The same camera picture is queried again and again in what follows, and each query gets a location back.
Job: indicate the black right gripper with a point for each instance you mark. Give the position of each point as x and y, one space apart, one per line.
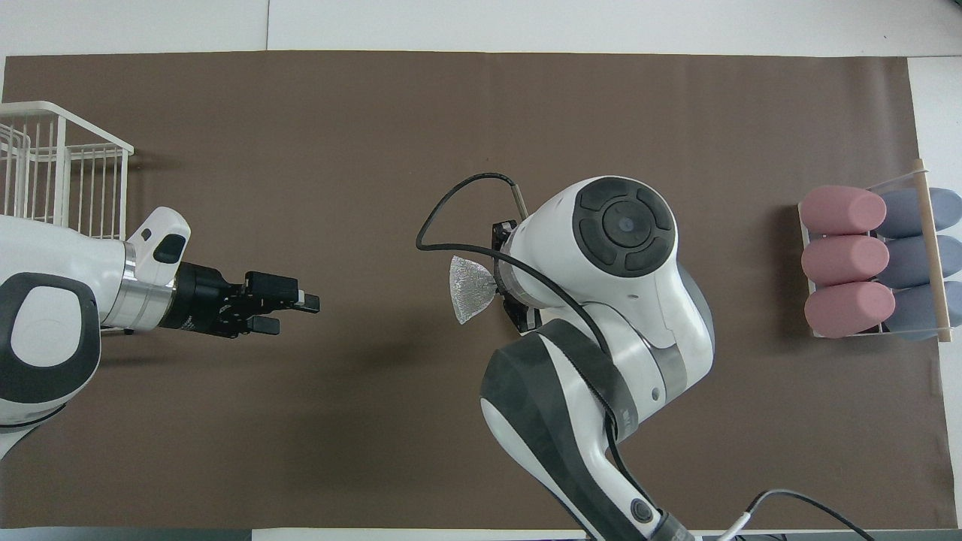
503 234

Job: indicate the silver mesh sponge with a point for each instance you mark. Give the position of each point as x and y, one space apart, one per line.
470 289

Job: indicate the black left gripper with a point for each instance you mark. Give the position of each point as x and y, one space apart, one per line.
203 300

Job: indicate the brown table mat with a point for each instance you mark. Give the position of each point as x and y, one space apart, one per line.
338 150

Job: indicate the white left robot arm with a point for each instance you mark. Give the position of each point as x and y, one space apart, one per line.
60 255

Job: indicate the pink cup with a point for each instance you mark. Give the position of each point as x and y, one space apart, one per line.
842 210
842 261
845 309

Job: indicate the blue cup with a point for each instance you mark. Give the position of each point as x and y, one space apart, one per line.
913 312
909 261
909 212

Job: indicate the cup rack with wooden rod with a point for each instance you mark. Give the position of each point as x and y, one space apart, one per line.
932 255

